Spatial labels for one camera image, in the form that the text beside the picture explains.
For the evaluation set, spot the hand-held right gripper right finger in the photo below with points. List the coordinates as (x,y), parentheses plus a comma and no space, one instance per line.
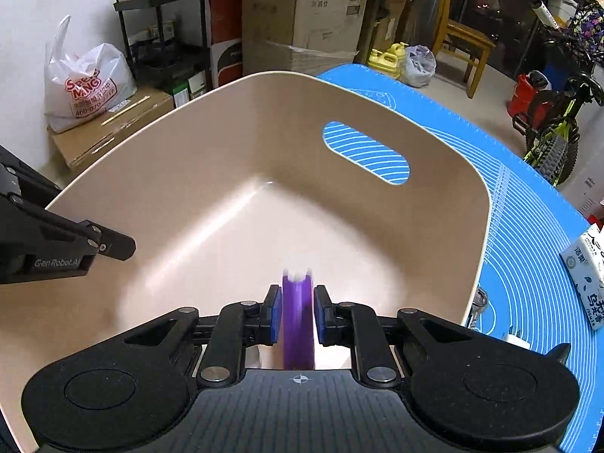
(322,314)

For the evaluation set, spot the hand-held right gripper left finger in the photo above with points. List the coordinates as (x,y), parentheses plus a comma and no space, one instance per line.
(273,314)

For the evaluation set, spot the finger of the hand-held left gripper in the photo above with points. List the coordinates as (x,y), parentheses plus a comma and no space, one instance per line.
(113,245)

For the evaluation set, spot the purple and orange toy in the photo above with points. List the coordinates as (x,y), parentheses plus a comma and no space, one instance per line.
(297,321)

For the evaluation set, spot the beige plastic basin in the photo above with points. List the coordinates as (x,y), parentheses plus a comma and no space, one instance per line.
(188,198)

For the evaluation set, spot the low brown cardboard box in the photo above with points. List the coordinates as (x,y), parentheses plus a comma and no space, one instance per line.
(94,144)

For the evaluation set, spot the wooden stick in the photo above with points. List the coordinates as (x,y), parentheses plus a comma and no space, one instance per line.
(125,111)

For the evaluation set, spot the white plastic bag red print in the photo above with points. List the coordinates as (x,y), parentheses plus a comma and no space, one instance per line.
(85,89)

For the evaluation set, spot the green and white small box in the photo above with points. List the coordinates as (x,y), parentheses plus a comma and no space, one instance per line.
(191,87)

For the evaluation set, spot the black metal rack cart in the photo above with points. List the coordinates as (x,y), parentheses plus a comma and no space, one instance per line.
(141,59)

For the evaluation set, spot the white charger plug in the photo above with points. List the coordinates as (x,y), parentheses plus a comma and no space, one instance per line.
(515,339)

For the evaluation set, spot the blue silicone mat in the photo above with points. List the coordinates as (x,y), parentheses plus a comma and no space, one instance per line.
(519,245)

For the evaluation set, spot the red and white box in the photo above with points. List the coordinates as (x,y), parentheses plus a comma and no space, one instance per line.
(226,33)

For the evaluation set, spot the large wrapped cardboard box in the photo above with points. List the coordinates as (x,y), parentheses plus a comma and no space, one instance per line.
(302,59)

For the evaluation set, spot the yellow plastic jug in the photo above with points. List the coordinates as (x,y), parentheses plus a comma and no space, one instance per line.
(397,59)
(379,60)

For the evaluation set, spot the clear plastic bag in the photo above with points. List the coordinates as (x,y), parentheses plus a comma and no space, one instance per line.
(420,66)

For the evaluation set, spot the white tissue pack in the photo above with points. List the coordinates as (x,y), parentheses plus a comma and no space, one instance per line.
(585,269)

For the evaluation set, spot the green and black bicycle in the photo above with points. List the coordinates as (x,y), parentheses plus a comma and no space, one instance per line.
(557,137)

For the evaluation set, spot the red plastic container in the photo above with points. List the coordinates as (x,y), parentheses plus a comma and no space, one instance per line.
(521,94)

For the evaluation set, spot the large printed cardboard box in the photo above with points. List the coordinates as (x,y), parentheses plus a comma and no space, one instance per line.
(306,14)

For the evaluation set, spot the dark brown cardboard box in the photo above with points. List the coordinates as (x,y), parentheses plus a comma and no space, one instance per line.
(396,14)

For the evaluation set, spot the wooden chair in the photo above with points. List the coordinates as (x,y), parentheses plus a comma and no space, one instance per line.
(465,37)

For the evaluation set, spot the white paper roll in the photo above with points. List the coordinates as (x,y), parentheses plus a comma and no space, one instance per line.
(547,13)

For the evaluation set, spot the floral cloth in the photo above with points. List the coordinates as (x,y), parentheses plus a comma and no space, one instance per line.
(590,23)

